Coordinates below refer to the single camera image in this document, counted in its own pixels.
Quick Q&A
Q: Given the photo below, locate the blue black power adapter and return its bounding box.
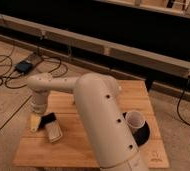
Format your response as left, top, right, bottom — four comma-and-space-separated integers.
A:
15, 61, 32, 73

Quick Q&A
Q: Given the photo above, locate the black floor cable left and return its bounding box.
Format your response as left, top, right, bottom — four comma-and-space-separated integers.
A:
0, 44, 69, 90

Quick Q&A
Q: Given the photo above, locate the white cup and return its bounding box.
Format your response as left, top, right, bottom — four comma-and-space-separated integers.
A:
125, 110, 145, 133

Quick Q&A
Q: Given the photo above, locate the wooden board table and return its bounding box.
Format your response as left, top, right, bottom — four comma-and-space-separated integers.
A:
13, 80, 169, 169

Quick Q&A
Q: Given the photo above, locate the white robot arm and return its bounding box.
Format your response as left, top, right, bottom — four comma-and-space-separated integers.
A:
27, 73, 149, 171

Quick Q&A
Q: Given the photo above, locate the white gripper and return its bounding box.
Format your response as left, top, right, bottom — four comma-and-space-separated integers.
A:
30, 92, 63, 143

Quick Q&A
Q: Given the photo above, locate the wooden frame rail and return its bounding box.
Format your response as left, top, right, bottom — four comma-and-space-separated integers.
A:
0, 14, 190, 77

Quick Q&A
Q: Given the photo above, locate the black floor cable right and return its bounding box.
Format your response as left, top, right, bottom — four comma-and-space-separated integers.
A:
176, 75, 190, 165

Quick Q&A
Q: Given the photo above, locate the black floor cable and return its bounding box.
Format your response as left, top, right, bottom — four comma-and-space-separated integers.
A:
0, 44, 69, 90
176, 75, 190, 165

